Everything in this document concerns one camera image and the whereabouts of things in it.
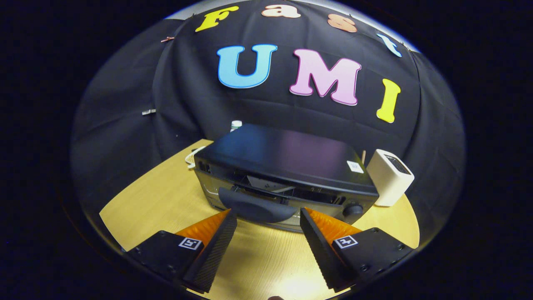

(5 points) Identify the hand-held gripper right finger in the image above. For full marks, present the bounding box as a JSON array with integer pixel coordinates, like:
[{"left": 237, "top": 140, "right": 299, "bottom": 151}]
[{"left": 300, "top": 207, "right": 413, "bottom": 293}]

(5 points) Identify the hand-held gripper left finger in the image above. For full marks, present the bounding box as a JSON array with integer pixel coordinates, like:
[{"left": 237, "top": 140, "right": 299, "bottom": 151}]
[{"left": 127, "top": 208, "right": 238, "bottom": 294}]

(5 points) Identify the black toaster oven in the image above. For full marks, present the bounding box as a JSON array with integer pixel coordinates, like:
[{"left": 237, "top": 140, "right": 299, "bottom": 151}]
[{"left": 194, "top": 123, "right": 379, "bottom": 233}]

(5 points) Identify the white bread toaster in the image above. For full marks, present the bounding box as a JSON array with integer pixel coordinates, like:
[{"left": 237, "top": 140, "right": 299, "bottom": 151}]
[{"left": 366, "top": 149, "right": 415, "bottom": 207}]

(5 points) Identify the black backdrop cloth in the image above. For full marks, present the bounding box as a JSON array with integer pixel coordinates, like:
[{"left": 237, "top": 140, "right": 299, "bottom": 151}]
[{"left": 69, "top": 0, "right": 467, "bottom": 250}]

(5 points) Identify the white power cable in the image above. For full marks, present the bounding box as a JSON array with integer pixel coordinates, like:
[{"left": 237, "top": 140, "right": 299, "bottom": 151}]
[{"left": 185, "top": 146, "right": 207, "bottom": 169}]

